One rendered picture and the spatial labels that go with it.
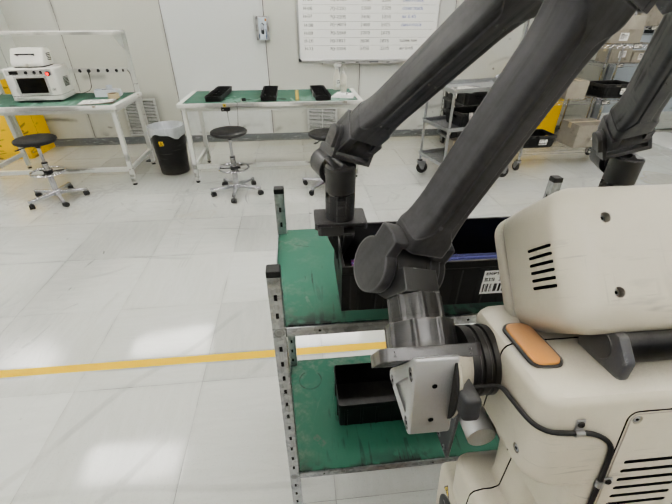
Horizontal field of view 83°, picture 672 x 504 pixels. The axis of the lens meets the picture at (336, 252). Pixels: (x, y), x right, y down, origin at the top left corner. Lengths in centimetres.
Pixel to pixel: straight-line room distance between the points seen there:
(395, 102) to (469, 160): 19
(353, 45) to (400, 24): 64
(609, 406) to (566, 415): 4
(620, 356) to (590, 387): 4
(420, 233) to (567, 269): 16
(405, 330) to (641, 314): 23
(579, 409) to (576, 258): 14
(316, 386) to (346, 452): 27
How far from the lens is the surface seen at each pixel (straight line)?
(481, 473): 76
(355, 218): 75
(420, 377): 44
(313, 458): 136
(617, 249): 45
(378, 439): 140
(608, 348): 47
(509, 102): 44
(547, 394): 43
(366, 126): 64
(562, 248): 43
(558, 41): 43
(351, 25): 554
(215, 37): 559
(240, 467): 179
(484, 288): 85
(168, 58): 574
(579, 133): 527
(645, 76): 76
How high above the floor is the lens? 154
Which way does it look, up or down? 32 degrees down
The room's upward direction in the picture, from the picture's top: straight up
